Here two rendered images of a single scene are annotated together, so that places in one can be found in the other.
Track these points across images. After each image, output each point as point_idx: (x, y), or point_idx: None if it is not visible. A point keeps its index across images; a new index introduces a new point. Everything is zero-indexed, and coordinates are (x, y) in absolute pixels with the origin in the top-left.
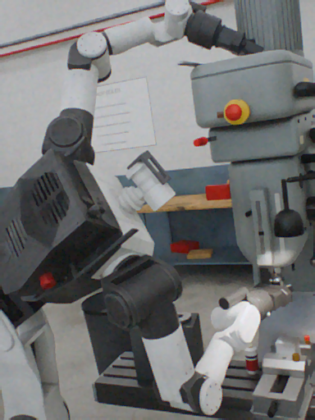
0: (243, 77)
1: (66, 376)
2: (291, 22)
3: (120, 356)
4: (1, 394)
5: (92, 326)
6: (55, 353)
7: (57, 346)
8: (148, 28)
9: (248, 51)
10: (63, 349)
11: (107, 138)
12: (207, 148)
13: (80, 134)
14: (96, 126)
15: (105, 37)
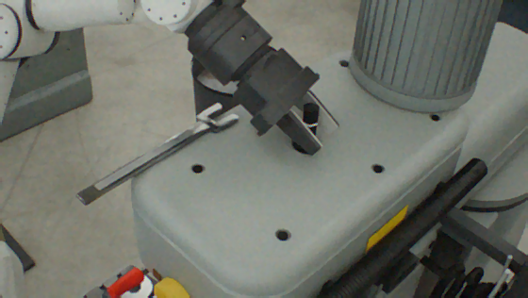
0: (190, 269)
1: (170, 113)
2: (455, 47)
3: (120, 271)
4: (92, 107)
5: (196, 93)
6: (176, 66)
7: (183, 56)
8: (108, 13)
9: (289, 136)
10: (188, 63)
11: None
12: None
13: None
14: None
15: (29, 8)
